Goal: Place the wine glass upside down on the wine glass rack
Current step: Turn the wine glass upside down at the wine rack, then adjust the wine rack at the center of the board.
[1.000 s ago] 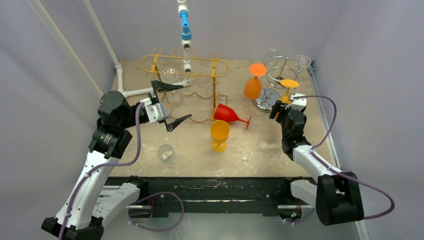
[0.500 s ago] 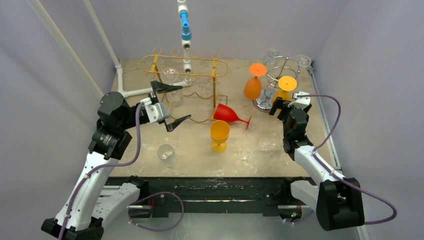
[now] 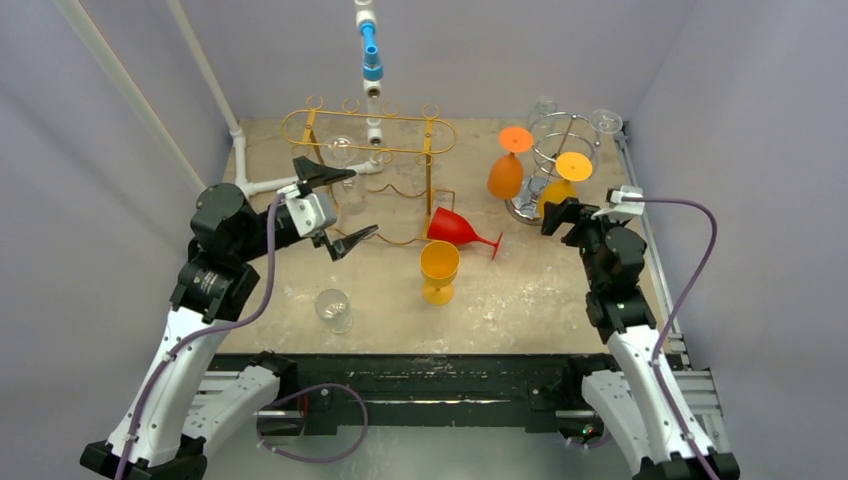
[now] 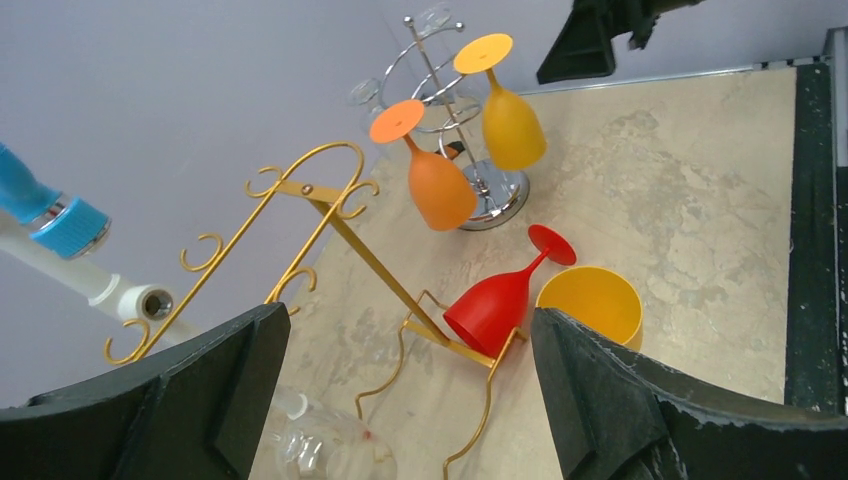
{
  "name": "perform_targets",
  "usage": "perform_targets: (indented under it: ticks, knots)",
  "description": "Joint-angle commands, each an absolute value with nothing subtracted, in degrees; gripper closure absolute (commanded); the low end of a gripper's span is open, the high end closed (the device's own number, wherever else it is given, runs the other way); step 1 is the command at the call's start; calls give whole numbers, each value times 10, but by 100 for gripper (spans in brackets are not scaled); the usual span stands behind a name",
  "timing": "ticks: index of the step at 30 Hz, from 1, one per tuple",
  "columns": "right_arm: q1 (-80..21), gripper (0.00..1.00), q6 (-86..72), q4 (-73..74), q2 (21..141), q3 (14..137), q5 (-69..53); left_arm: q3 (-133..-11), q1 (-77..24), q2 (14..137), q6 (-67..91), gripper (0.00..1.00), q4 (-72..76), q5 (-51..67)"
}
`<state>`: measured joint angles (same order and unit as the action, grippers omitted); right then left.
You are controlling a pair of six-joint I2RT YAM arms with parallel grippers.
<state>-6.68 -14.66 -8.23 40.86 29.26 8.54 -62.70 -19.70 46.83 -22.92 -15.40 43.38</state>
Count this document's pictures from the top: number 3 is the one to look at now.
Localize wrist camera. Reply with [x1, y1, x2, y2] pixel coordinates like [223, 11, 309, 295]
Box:
[277, 184, 338, 238]
[591, 185, 645, 224]

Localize red plastic goblet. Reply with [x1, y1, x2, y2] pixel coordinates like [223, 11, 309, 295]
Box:
[425, 207, 503, 260]

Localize black mounting base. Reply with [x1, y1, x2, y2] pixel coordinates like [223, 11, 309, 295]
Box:
[211, 352, 637, 439]

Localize chrome round glass rack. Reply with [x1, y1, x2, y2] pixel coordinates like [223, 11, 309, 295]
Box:
[505, 111, 601, 226]

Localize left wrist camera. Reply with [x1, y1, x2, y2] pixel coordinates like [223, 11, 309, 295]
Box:
[277, 184, 338, 238]

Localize orange plastic goblet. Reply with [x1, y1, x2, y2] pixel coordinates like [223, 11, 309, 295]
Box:
[487, 126, 534, 200]

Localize blue pipe fitting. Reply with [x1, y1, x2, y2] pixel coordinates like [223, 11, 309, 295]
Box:
[360, 20, 384, 81]

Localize round clear wine glass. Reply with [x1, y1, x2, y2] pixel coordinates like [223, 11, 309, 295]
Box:
[322, 135, 366, 216]

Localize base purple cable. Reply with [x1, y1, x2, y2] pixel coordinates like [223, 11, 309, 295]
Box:
[254, 377, 371, 463]

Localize yellow plastic goblet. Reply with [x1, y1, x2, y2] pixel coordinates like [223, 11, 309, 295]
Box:
[419, 240, 460, 306]
[537, 152, 594, 218]

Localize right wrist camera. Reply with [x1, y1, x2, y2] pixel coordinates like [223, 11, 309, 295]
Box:
[591, 185, 645, 224]

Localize patterned clear goblet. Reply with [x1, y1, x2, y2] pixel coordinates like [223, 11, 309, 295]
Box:
[526, 96, 559, 141]

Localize gold wire glass rack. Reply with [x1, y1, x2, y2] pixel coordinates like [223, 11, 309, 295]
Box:
[280, 96, 457, 246]

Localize clear glass near front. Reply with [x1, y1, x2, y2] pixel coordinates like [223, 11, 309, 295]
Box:
[314, 289, 353, 334]

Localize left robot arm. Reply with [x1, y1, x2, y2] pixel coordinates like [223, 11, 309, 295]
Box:
[80, 156, 376, 479]

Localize clear champagne flute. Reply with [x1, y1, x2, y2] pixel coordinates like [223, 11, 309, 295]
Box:
[588, 109, 625, 135]

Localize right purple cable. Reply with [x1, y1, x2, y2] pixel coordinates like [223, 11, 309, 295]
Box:
[639, 197, 723, 480]

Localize white PVC pipe frame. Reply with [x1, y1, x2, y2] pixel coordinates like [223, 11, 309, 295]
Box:
[54, 0, 392, 197]

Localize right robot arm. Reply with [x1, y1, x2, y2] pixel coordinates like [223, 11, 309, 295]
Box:
[541, 196, 741, 479]

